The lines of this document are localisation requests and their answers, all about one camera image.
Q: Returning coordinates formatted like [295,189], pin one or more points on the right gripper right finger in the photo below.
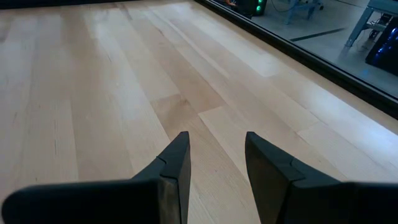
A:
[311,199]

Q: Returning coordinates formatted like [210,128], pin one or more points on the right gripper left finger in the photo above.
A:
[109,202]

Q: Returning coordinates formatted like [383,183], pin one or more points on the black floor strip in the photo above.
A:
[317,35]

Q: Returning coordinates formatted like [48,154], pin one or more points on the black computer tower blue lights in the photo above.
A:
[385,49]

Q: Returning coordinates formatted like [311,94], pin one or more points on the blue grey rolling stand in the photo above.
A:
[303,7]

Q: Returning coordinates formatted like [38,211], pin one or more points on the black computer tower green lights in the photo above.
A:
[253,7]

